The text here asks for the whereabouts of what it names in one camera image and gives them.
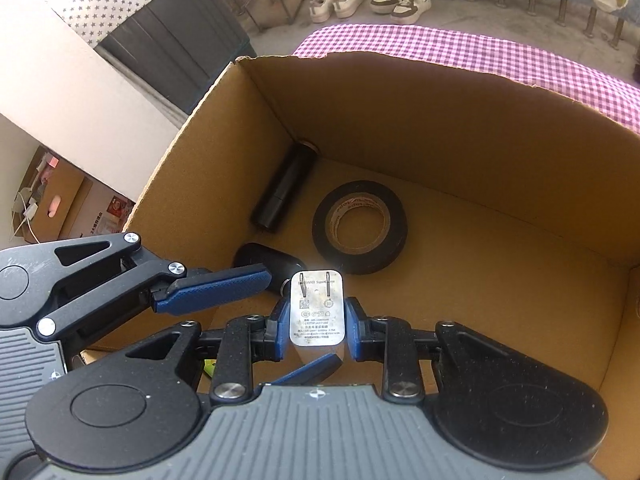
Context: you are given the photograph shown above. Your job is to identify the white power adapter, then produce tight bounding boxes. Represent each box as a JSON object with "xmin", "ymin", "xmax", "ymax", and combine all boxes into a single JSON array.
[{"xmin": 288, "ymin": 270, "xmax": 346, "ymax": 364}]

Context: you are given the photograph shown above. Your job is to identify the black oval case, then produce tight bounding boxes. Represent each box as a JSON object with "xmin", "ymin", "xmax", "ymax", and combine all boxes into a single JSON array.
[{"xmin": 233, "ymin": 243, "xmax": 307, "ymax": 296}]

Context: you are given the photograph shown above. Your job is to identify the black electrical tape roll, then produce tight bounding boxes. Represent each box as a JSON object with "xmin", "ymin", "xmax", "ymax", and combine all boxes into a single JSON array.
[{"xmin": 311, "ymin": 180, "xmax": 408, "ymax": 275}]

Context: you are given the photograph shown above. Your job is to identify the black lipstick tube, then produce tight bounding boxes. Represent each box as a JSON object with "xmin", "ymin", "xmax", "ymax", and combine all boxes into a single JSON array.
[{"xmin": 250, "ymin": 142, "xmax": 319, "ymax": 232}]

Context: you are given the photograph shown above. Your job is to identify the cardboard boxes on floor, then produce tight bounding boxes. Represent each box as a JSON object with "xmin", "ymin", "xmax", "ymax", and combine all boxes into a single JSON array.
[{"xmin": 11, "ymin": 146, "xmax": 134, "ymax": 244}]

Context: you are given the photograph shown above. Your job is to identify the brown cardboard box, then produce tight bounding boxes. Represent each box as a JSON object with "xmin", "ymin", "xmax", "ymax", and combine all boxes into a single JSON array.
[{"xmin": 127, "ymin": 52, "xmax": 639, "ymax": 479}]

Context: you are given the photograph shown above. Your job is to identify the dark cabinet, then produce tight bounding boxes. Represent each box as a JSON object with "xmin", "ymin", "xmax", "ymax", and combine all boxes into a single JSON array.
[{"xmin": 99, "ymin": 0, "xmax": 256, "ymax": 114}]

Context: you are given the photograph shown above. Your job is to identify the brown white sneakers pair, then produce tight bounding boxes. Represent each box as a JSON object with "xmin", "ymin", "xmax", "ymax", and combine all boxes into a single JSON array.
[{"xmin": 370, "ymin": 0, "xmax": 432, "ymax": 25}]

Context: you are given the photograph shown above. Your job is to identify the purple checkered tablecloth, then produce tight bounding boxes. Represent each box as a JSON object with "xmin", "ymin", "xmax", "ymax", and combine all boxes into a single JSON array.
[{"xmin": 293, "ymin": 24, "xmax": 639, "ymax": 133}]

